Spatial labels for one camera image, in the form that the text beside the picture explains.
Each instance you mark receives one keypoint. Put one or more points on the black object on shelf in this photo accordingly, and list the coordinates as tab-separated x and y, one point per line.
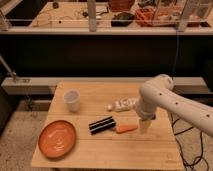
122	19

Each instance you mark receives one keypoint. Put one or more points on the translucent plastic cup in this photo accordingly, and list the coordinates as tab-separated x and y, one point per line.
72	100

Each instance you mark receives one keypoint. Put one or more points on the orange plate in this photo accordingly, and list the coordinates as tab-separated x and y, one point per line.
57	139

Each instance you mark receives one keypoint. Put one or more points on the pale wooden pusher tool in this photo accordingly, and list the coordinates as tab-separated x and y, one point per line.
144	125

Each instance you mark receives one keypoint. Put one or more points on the orange bin on shelf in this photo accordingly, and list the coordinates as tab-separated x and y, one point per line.
157	17

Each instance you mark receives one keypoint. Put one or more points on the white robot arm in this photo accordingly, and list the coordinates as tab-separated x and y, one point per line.
157	92

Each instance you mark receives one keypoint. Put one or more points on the black white striped eraser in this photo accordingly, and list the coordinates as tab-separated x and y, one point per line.
102	125

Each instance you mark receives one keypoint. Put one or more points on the white plastic bottle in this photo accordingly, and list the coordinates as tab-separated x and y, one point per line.
122	105

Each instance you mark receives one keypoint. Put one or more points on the orange toy carrot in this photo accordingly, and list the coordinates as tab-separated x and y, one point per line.
124	128

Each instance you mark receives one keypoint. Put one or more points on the metal clamp stand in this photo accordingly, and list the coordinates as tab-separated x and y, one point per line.
12	74

